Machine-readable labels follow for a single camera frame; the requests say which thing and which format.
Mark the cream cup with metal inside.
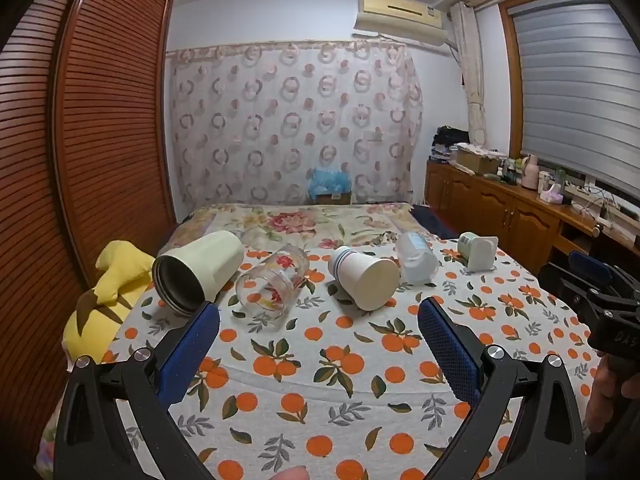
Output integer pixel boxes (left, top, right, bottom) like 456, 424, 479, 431
151, 230, 245, 318

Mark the tied window curtain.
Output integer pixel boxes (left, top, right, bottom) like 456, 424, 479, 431
449, 1, 489, 149

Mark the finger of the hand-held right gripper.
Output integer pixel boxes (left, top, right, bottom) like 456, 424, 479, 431
537, 260, 595, 322
568, 250, 640, 295

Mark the ring pattern curtain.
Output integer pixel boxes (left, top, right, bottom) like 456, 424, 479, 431
165, 40, 424, 207

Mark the floral glass cup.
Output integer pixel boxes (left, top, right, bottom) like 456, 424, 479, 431
235, 244, 310, 322

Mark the pale green and white cup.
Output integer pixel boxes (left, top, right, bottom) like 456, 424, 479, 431
457, 231, 500, 273

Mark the yellow plush toy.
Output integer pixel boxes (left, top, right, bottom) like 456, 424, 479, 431
61, 240, 157, 367

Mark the dark blue blanket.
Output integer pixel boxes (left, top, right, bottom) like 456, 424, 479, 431
414, 205, 462, 239

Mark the brown slatted wardrobe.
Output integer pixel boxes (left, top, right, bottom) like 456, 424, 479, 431
0, 0, 177, 480

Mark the wooden cabinet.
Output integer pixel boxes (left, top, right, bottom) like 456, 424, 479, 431
425, 157, 640, 282

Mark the pink thermos jug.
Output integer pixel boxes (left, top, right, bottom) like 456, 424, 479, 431
520, 154, 541, 190

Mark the grey window blind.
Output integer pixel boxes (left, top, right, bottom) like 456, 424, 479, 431
510, 0, 640, 202

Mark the blue plastic bag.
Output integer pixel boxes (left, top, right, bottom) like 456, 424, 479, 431
307, 167, 354, 196

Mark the clear plastic cup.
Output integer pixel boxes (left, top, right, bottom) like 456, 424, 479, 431
395, 232, 440, 285

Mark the white striped paper cup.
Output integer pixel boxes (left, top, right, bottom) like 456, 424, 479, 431
327, 245, 402, 312

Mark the person's right hand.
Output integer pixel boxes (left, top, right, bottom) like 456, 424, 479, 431
585, 354, 626, 434

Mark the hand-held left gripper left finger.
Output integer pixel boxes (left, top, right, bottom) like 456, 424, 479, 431
55, 302, 221, 480

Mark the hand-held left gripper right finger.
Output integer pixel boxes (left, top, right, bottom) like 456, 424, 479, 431
417, 297, 587, 480

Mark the orange fruit print cloth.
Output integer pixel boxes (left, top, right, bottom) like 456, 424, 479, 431
100, 236, 603, 480

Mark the stack of dark clothes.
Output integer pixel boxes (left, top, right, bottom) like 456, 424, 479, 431
430, 126, 471, 164

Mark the cream air conditioner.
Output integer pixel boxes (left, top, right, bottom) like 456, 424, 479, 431
353, 0, 450, 46

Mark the floral bed sheet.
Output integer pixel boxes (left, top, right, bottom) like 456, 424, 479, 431
157, 202, 432, 262

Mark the large cardboard box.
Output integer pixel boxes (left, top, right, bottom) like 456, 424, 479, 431
454, 148, 501, 176

